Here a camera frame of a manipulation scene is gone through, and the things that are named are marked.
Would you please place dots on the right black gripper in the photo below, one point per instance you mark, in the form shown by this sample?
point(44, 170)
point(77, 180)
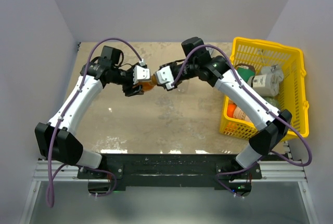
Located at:
point(174, 63)

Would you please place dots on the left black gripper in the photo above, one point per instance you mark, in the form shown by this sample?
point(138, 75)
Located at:
point(129, 90)

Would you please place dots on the orange juice bottle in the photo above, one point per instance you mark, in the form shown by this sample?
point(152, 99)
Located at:
point(148, 85)

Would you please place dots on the brown bottle cap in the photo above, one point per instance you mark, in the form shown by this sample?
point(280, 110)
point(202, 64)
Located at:
point(153, 79)

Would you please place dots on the clear glass bottle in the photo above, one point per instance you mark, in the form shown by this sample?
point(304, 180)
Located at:
point(183, 86)

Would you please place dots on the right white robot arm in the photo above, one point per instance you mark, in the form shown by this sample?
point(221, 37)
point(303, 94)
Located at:
point(271, 123)

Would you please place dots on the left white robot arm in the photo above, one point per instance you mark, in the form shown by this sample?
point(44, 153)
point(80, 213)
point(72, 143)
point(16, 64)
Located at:
point(56, 138)

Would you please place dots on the small labelled bottle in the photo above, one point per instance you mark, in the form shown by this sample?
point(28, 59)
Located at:
point(230, 101)

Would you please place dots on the silver rectangular box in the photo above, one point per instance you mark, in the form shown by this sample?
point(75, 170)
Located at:
point(210, 50)

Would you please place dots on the orange ball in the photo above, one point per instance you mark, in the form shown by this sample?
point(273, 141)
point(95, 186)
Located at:
point(230, 110)

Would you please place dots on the pink toilet paper roll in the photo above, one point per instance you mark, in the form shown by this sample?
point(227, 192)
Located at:
point(240, 115)

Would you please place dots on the yellow plastic basket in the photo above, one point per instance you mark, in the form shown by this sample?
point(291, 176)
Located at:
point(292, 95)

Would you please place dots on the white labelled jar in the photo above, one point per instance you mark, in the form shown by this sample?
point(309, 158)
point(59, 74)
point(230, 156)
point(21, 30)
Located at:
point(265, 85)

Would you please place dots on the green round sponge ball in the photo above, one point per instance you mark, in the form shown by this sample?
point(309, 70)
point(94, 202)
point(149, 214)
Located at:
point(273, 101)

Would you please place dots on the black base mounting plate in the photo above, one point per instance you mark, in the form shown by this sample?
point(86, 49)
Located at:
point(169, 170)

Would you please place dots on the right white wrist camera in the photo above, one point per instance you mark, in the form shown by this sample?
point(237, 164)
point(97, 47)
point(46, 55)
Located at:
point(165, 79)

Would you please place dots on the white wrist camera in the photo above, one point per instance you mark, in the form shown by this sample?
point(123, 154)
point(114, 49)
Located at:
point(165, 79)
point(141, 73)

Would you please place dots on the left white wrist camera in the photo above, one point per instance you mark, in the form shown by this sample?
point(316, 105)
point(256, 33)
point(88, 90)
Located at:
point(141, 73)

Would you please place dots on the aluminium rail frame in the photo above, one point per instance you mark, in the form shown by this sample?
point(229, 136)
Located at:
point(280, 196)

